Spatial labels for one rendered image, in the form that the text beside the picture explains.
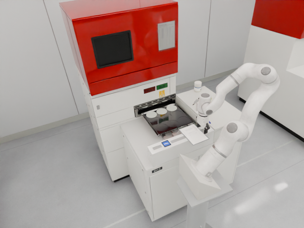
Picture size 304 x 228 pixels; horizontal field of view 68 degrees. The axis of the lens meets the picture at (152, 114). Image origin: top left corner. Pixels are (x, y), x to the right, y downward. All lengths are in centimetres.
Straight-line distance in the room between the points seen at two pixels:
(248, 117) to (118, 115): 114
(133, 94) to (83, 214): 135
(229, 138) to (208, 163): 22
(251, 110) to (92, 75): 116
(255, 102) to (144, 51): 92
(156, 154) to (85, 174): 144
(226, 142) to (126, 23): 109
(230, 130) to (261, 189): 146
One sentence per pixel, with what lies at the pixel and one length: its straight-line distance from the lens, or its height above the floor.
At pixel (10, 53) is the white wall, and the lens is 335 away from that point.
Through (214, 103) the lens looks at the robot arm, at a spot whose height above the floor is 128.
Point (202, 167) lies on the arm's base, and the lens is 156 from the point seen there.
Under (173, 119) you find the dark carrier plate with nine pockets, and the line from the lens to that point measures 206.
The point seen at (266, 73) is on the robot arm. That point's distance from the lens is 152.
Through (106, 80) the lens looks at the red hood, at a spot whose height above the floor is 133.
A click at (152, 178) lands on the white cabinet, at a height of 71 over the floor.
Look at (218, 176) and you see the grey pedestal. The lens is 174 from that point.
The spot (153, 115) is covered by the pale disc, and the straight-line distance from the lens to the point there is 212.
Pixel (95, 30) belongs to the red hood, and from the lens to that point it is 173.
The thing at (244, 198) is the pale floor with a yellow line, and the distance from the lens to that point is 270.
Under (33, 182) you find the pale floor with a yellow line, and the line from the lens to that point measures 314.
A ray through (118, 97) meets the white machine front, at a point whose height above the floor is 111.
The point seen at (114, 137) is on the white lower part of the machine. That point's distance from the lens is 227.
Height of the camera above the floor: 216
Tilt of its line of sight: 36 degrees down
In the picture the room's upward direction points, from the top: 4 degrees counter-clockwise
